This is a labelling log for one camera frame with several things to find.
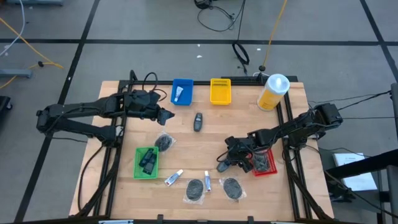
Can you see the green plastic basket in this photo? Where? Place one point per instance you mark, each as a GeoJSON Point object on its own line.
{"type": "Point", "coordinates": [138, 174]}

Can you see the grey metal bar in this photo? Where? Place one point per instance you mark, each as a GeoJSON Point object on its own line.
{"type": "Point", "coordinates": [34, 2]}

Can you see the white canister with yellow label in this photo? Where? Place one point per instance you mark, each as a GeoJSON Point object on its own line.
{"type": "Point", "coordinates": [272, 93]}

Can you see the red plastic basket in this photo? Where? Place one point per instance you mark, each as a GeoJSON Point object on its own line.
{"type": "Point", "coordinates": [264, 173]}

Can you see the grey metal post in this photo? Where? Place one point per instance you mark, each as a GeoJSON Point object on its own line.
{"type": "Point", "coordinates": [395, 109]}

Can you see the black computer mouse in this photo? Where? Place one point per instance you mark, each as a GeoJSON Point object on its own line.
{"type": "Point", "coordinates": [198, 122]}

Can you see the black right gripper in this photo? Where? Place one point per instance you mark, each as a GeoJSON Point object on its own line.
{"type": "Point", "coordinates": [241, 147]}

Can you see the black caster wheel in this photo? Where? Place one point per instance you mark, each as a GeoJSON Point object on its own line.
{"type": "Point", "coordinates": [3, 104]}

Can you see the grey metal foot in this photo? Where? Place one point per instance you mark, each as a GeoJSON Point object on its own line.
{"type": "Point", "coordinates": [15, 73]}

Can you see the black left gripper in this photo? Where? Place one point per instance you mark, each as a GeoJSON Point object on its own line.
{"type": "Point", "coordinates": [146, 112]}

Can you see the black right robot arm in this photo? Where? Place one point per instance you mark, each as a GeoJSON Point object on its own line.
{"type": "Point", "coordinates": [298, 124]}

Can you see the black round object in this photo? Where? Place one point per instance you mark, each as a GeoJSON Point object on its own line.
{"type": "Point", "coordinates": [202, 3]}

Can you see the dark blue sachet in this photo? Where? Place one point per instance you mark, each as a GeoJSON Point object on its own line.
{"type": "Point", "coordinates": [150, 167]}
{"type": "Point", "coordinates": [146, 157]}

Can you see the blue plastic basket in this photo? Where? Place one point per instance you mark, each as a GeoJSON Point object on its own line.
{"type": "Point", "coordinates": [186, 93]}

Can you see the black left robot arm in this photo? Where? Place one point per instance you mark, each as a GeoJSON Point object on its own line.
{"type": "Point", "coordinates": [77, 109]}

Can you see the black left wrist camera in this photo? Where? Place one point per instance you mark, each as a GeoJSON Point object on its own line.
{"type": "Point", "coordinates": [146, 98]}

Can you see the white toothpaste tube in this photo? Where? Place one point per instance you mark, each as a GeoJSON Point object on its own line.
{"type": "Point", "coordinates": [173, 178]}
{"type": "Point", "coordinates": [207, 181]}
{"type": "Point", "coordinates": [178, 93]}

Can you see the black metal stand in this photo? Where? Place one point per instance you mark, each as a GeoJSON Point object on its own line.
{"type": "Point", "coordinates": [357, 165]}

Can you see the dark grey bottle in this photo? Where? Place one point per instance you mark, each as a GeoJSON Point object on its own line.
{"type": "Point", "coordinates": [222, 168]}

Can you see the black table clamp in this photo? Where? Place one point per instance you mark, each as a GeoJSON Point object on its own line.
{"type": "Point", "coordinates": [250, 219]}
{"type": "Point", "coordinates": [160, 218]}

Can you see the black item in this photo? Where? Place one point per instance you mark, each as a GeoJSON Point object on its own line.
{"type": "Point", "coordinates": [262, 163]}
{"type": "Point", "coordinates": [163, 142]}
{"type": "Point", "coordinates": [194, 190]}
{"type": "Point", "coordinates": [232, 188]}

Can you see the yellow plastic basket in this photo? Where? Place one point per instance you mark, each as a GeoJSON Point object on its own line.
{"type": "Point", "coordinates": [220, 93]}

